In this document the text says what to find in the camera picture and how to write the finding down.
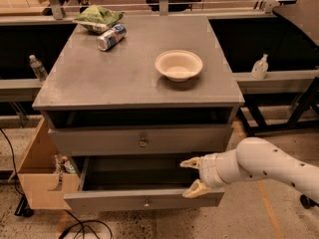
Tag white paper bowl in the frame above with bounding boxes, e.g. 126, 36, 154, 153
155, 50, 203, 82

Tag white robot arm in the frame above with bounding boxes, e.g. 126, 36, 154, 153
180, 137, 319, 206

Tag wooden side box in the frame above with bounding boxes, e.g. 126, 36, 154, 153
17, 119, 79, 210

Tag grey metal side rail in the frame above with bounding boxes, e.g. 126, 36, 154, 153
232, 70, 319, 95

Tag clear water bottle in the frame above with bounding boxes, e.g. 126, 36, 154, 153
29, 55, 48, 83

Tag hand sanitizer pump bottle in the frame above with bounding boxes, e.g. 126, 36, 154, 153
251, 54, 268, 80

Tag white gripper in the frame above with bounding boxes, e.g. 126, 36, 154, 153
180, 153, 226, 198

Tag black caster wheel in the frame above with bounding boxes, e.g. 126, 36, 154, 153
300, 195, 316, 209

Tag grey top drawer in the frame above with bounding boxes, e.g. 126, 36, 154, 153
49, 124, 232, 156

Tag snack packets in box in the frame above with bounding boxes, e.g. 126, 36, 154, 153
55, 154, 76, 174

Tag blue white soda can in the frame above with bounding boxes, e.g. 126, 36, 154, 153
97, 24, 127, 51

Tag green chip bag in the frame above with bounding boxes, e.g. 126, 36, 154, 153
74, 5, 123, 34

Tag black floor cable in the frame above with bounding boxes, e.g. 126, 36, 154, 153
0, 127, 115, 239

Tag grey drawer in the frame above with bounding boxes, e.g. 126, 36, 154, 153
64, 153, 224, 212
49, 124, 232, 156

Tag grey drawer cabinet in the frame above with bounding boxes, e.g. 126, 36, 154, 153
32, 14, 246, 208

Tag black table leg frame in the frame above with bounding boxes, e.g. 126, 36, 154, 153
237, 77, 319, 136

